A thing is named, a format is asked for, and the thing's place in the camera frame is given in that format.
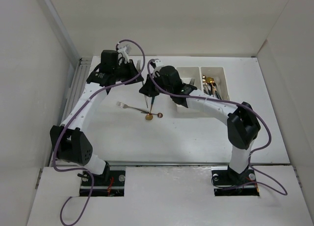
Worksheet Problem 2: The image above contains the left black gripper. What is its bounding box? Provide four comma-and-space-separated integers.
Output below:
113, 59, 144, 85

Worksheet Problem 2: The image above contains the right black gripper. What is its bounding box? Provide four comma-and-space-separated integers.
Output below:
140, 72, 173, 97

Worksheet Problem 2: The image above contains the silver fork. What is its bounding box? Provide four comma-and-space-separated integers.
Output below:
116, 102, 149, 113
136, 60, 149, 108

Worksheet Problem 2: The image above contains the black handle fork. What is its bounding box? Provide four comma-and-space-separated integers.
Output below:
189, 78, 195, 85

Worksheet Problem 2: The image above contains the gold spoon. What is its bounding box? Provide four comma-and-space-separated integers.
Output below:
202, 75, 216, 95

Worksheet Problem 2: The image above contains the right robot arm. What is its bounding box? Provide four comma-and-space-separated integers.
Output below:
139, 66, 261, 184

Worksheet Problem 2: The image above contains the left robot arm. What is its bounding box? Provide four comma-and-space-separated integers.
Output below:
50, 46, 144, 185

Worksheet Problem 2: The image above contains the left white plastic container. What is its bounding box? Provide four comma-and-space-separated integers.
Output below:
176, 66, 203, 113

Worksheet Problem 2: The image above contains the white plastic container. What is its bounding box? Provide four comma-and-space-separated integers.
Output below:
176, 66, 203, 113
200, 66, 230, 100

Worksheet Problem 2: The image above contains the right white plastic container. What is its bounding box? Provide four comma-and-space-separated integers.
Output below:
200, 66, 230, 100

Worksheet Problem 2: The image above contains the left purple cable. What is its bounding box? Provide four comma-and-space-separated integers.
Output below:
52, 38, 146, 226

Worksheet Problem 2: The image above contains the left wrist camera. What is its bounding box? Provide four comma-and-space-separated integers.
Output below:
116, 45, 130, 64

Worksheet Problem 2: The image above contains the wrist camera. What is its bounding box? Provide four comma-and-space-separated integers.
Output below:
116, 45, 130, 64
150, 59, 164, 69

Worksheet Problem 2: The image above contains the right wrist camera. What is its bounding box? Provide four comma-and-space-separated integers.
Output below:
150, 59, 164, 69

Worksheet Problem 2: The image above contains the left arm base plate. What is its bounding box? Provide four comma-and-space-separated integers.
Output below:
77, 166, 126, 197

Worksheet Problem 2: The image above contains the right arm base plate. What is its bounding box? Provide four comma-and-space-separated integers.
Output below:
211, 169, 260, 197

